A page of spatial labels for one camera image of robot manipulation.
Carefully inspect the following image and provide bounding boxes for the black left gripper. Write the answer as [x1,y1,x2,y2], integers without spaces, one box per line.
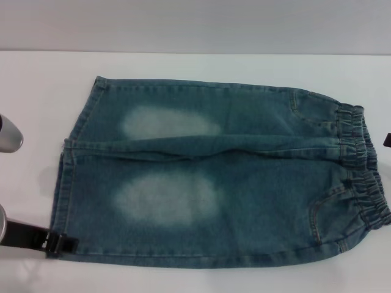
[5,218,80,255]

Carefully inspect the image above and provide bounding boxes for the blue denim shorts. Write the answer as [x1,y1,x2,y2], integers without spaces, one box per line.
[45,75,391,269]

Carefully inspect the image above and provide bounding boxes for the left wrist camera housing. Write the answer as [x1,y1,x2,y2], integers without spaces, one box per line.
[0,114,24,153]

